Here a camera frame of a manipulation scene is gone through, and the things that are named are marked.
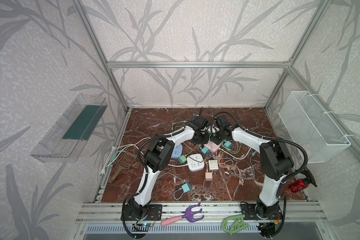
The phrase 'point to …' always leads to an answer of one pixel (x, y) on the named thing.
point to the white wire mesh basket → (310, 126)
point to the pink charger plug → (208, 176)
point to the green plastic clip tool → (233, 224)
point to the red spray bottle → (299, 185)
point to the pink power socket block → (213, 146)
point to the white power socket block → (195, 162)
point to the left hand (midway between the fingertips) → (208, 138)
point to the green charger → (182, 159)
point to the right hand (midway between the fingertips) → (213, 131)
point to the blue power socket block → (177, 151)
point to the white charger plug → (213, 165)
